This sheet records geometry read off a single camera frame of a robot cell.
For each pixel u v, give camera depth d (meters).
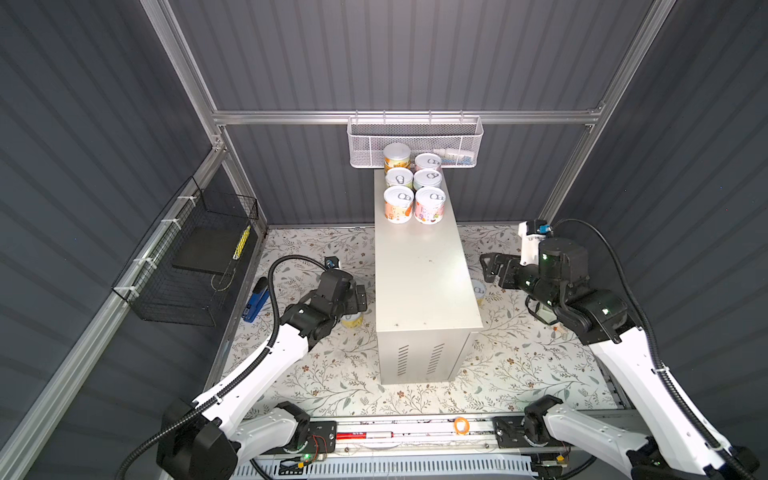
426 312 0.58
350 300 0.72
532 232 0.56
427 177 0.77
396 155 0.79
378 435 0.74
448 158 0.91
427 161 0.81
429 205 0.71
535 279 0.54
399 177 0.77
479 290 0.94
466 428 0.75
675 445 0.35
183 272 0.72
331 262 0.70
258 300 0.98
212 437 0.38
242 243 0.80
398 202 0.71
